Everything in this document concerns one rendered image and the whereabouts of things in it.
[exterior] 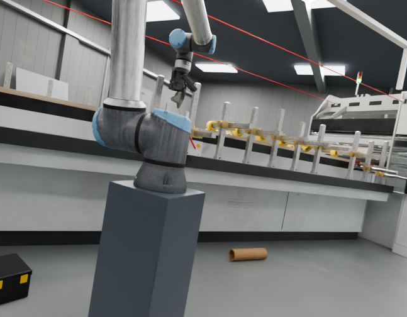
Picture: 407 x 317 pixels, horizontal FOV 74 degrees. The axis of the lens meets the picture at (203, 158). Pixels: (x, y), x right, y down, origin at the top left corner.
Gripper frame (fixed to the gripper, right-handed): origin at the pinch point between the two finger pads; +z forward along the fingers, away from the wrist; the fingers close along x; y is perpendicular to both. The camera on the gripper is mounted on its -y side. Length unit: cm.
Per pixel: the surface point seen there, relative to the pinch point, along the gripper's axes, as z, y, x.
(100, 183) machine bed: 55, 30, -37
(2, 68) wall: -53, 154, -464
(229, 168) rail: 33, -50, -12
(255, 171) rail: 32, -73, -11
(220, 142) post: 15.5, -40.6, -14.1
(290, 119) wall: -117, -624, -523
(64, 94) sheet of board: -36, 51, -508
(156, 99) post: -2.8, 8.9, -15.3
